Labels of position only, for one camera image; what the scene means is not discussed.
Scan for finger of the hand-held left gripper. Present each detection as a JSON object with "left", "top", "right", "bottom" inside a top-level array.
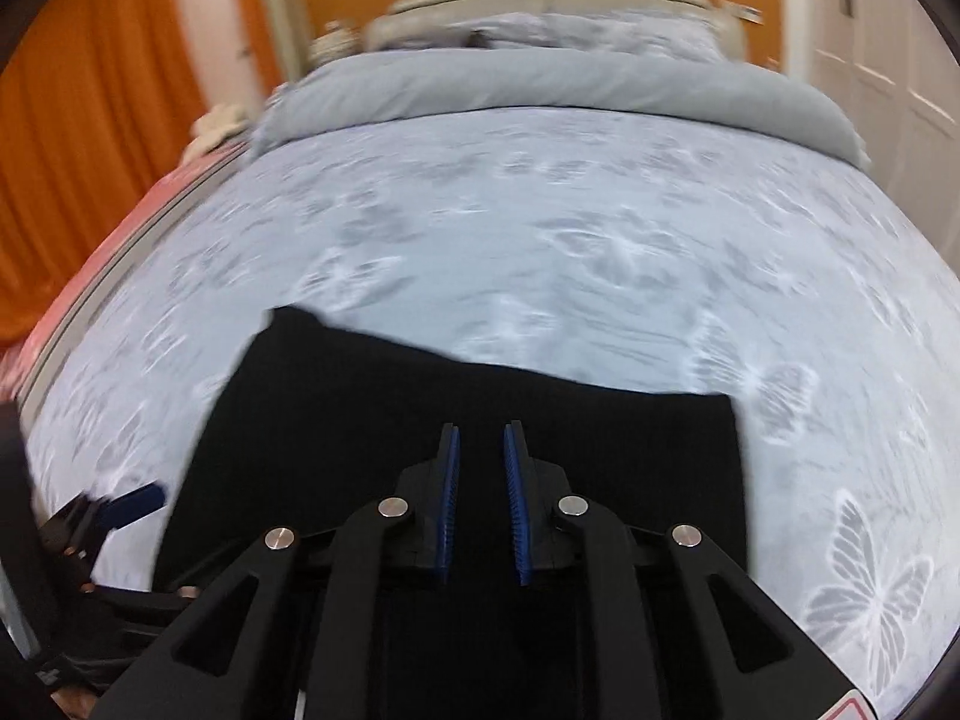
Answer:
[
  {"left": 84, "top": 582, "right": 202, "bottom": 617},
  {"left": 45, "top": 481, "right": 167, "bottom": 565}
]

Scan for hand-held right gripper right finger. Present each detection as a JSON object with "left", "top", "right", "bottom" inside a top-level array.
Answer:
[{"left": 502, "top": 420, "right": 875, "bottom": 720}]

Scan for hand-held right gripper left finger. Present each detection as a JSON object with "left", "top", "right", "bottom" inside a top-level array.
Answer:
[{"left": 94, "top": 422, "right": 462, "bottom": 720}]

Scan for black pants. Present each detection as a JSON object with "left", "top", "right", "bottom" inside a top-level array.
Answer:
[{"left": 150, "top": 305, "right": 751, "bottom": 720}]

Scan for butterfly print duvet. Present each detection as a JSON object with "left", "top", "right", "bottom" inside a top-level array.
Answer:
[{"left": 22, "top": 101, "right": 960, "bottom": 720}]

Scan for pink bed sheet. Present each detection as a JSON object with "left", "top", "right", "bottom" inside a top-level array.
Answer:
[{"left": 0, "top": 139, "right": 248, "bottom": 406}]

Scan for orange curtain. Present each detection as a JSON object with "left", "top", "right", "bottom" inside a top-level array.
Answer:
[{"left": 0, "top": 0, "right": 218, "bottom": 350}]

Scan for grey pillow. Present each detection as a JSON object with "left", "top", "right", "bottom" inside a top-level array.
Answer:
[{"left": 251, "top": 51, "right": 871, "bottom": 170}]

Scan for butterfly print pillow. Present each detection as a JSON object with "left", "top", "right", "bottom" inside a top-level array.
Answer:
[
  {"left": 544, "top": 11, "right": 725, "bottom": 65},
  {"left": 469, "top": 13, "right": 556, "bottom": 53}
]

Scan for white wardrobe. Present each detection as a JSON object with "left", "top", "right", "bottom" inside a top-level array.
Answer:
[{"left": 780, "top": 0, "right": 960, "bottom": 241}]

